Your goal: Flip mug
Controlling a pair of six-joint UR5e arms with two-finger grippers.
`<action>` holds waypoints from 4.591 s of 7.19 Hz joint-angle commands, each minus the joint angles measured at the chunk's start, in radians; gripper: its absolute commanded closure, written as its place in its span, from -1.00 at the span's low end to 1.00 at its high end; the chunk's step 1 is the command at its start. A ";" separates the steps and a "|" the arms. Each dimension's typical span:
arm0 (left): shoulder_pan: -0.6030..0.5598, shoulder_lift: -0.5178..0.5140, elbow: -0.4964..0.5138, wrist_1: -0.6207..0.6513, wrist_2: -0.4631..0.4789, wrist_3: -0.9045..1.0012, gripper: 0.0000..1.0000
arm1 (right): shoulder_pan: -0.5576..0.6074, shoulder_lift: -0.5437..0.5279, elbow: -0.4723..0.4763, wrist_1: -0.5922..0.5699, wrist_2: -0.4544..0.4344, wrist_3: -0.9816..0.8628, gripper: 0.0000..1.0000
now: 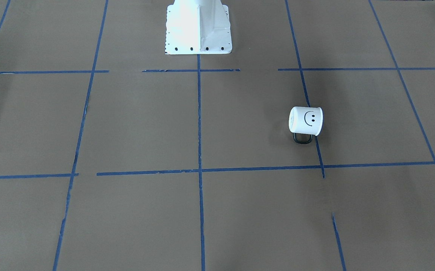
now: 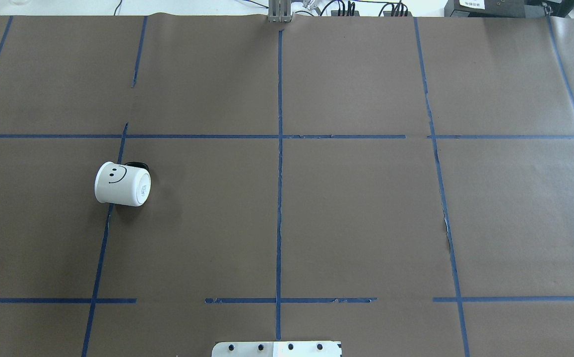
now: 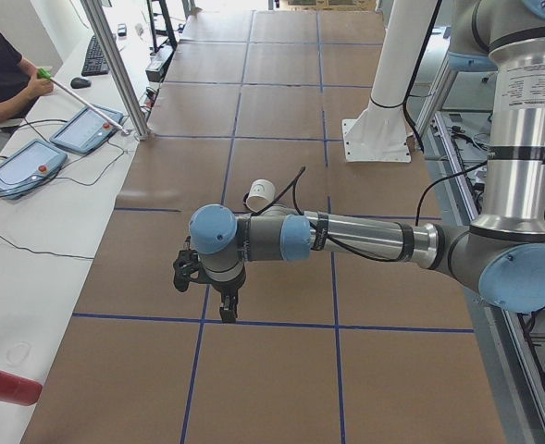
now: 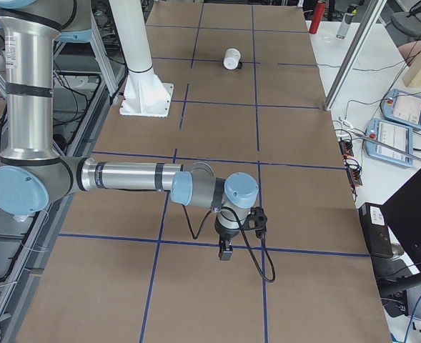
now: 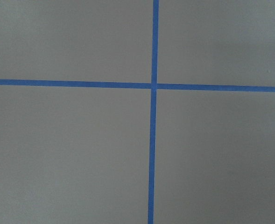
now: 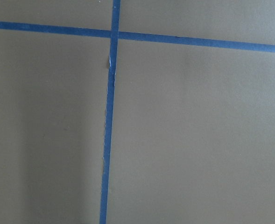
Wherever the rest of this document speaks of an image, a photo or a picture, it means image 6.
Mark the long blue tape strip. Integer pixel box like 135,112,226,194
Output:
99,0,120,224

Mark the crossing blue tape strip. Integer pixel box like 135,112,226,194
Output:
0,21,275,53

